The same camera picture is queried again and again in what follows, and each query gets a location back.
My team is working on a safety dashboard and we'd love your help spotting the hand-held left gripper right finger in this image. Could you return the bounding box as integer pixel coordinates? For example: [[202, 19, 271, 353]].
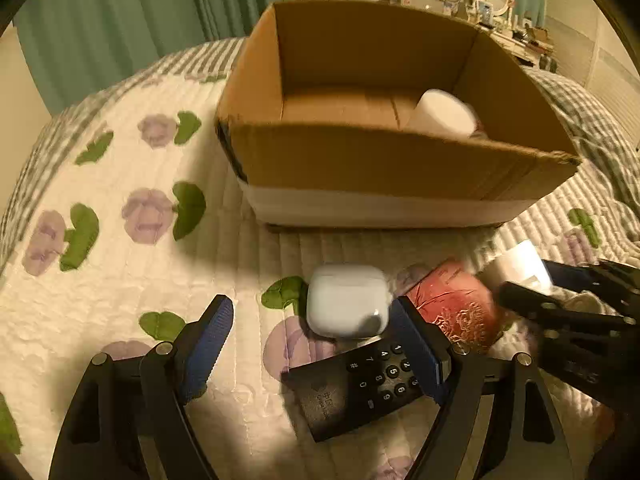
[[389, 297, 574, 480]]

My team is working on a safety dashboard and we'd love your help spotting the floral quilted bedspread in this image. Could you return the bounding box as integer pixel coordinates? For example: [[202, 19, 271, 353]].
[[0, 36, 640, 480]]

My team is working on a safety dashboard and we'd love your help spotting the white paper card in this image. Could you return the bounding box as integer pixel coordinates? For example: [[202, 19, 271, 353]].
[[486, 240, 552, 292]]

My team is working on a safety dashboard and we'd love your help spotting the green plaid blanket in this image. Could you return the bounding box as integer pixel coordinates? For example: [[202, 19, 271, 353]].
[[520, 66, 640, 221]]

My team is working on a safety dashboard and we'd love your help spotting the white rounded case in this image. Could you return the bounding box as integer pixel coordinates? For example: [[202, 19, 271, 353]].
[[406, 88, 480, 139]]

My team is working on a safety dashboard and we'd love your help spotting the white earbud case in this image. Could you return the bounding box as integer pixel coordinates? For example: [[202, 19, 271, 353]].
[[305, 262, 391, 339]]

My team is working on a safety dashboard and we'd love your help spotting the black keypad remote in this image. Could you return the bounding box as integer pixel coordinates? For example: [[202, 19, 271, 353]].
[[281, 336, 441, 443]]

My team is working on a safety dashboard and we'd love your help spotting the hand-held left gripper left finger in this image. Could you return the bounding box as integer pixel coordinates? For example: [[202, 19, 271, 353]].
[[50, 295, 235, 480]]

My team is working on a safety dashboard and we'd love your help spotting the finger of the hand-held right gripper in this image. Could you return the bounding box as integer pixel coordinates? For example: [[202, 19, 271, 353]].
[[499, 281, 637, 335], [544, 259, 640, 317]]

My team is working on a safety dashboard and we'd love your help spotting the cluttered dresser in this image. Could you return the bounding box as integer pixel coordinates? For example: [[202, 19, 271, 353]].
[[377, 0, 557, 68]]

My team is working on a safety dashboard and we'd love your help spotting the cardboard box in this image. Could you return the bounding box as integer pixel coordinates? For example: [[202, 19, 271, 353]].
[[215, 0, 582, 231]]

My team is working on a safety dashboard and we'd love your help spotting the green curtain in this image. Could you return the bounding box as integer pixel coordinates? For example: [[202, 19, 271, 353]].
[[12, 0, 316, 116]]

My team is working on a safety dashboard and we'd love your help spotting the red embossed box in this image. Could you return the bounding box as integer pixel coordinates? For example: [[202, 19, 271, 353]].
[[406, 258, 502, 352]]

